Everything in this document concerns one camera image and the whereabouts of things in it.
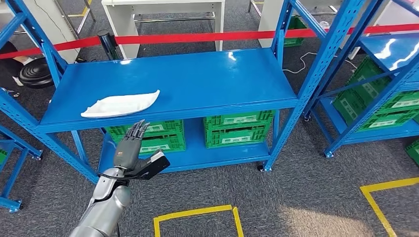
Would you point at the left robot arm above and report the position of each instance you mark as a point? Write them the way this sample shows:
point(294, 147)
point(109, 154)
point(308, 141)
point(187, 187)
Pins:
point(104, 209)

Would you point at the blue metal shelf rack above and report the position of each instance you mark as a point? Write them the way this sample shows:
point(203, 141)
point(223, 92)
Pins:
point(19, 140)
point(392, 49)
point(196, 81)

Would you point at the white curved plastic part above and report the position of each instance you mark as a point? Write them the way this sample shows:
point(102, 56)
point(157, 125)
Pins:
point(121, 104)

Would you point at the red barrier belt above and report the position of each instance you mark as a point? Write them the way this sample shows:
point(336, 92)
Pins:
point(196, 37)

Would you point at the yellow floor tape square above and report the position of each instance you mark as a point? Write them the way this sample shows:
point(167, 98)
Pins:
point(193, 212)
point(392, 184)

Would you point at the white table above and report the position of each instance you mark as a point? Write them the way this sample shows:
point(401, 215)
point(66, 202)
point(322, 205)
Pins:
point(124, 32)

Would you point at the white cabinet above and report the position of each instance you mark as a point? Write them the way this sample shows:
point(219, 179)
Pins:
point(65, 19)

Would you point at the black round stanchion base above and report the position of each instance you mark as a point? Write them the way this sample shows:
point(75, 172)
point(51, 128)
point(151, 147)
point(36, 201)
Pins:
point(36, 73)

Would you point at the chrome chair base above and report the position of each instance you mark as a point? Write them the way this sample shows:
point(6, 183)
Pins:
point(9, 92)

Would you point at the person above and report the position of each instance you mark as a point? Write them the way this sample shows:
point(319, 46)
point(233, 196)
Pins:
point(8, 62)

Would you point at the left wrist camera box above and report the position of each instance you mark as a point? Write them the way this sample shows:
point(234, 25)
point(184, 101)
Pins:
point(152, 165)

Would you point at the black stanchion post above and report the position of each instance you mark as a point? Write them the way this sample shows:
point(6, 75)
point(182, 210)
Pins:
point(108, 44)

